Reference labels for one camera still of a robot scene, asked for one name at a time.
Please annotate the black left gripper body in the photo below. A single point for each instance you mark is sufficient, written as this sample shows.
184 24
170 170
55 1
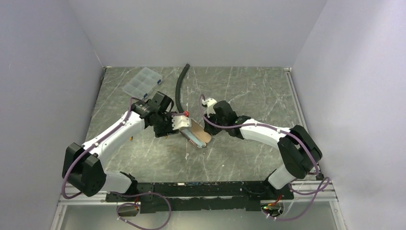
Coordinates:
163 125

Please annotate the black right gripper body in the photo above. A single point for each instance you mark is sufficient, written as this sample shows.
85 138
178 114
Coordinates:
214 119

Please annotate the printed glasses pouch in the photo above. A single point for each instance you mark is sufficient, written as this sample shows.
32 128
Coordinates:
196 135

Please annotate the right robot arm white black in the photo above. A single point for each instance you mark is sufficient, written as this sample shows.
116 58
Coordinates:
299 153

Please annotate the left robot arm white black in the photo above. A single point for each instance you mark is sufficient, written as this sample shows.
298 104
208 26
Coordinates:
85 164

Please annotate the clear plastic compartment box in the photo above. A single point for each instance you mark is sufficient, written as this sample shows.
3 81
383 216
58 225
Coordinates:
142 83

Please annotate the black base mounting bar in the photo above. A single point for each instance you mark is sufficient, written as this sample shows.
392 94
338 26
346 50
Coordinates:
195 196

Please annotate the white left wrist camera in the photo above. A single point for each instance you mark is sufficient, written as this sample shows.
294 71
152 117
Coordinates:
180 120

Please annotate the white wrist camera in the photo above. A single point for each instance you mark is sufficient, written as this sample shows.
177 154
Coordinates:
180 120
209 105

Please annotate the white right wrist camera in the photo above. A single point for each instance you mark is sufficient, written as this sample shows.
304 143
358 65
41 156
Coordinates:
209 105

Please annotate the aluminium frame rail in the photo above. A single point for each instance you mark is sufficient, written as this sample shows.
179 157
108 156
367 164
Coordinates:
301 213

